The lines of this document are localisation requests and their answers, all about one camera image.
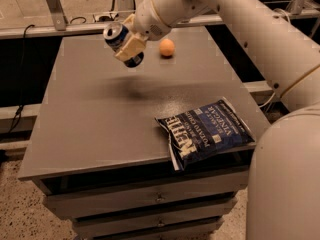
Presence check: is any blue pepsi can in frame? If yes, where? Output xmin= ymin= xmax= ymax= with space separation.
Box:
xmin=103 ymin=22 xmax=144 ymax=68

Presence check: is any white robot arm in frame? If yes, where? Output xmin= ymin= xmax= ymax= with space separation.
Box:
xmin=118 ymin=0 xmax=320 ymax=240

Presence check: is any orange fruit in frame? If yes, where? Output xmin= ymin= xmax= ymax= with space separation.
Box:
xmin=159 ymin=39 xmax=175 ymax=57

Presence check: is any white power strip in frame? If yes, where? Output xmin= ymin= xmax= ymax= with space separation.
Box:
xmin=93 ymin=13 xmax=118 ymax=22

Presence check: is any blue Kettle chips bag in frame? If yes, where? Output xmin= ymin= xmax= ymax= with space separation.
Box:
xmin=157 ymin=97 xmax=255 ymax=171

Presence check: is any grey drawer cabinet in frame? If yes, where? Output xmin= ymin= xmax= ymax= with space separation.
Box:
xmin=19 ymin=27 xmax=269 ymax=240

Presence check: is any metal guard rail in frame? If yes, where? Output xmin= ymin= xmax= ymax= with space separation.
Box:
xmin=0 ymin=0 xmax=320 ymax=39

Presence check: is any black cable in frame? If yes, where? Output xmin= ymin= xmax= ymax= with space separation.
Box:
xmin=6 ymin=24 xmax=36 ymax=135

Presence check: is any white cable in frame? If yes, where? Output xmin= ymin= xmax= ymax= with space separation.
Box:
xmin=258 ymin=91 xmax=278 ymax=109

